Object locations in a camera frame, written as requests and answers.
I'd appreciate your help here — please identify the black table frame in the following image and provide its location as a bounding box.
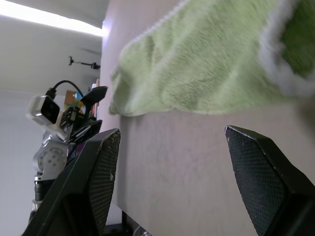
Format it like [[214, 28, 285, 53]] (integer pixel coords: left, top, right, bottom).
[[104, 210, 151, 236]]

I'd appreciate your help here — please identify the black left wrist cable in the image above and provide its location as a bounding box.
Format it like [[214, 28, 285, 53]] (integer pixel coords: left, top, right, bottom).
[[45, 80, 84, 99]]

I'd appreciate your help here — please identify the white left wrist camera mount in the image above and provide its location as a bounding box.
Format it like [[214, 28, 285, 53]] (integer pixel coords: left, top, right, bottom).
[[26, 94, 66, 139]]

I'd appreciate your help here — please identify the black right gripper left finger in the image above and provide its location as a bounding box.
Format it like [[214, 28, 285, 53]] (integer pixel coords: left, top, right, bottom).
[[21, 128, 122, 236]]

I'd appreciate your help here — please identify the orange and colourful box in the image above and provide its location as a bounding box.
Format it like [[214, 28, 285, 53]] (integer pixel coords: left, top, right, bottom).
[[64, 89, 85, 109]]

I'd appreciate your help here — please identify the green terry towel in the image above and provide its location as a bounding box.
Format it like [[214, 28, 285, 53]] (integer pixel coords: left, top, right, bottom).
[[108, 0, 315, 118]]

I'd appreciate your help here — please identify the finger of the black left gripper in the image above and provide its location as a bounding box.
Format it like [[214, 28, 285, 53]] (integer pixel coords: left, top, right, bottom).
[[66, 119, 103, 144], [80, 86, 108, 116]]

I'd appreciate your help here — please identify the bright ceiling light strip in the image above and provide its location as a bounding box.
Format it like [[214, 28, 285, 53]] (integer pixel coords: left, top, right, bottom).
[[0, 0, 109, 37]]

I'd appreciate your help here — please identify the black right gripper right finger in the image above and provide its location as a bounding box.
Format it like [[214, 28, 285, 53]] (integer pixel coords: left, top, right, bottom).
[[224, 125, 315, 236]]

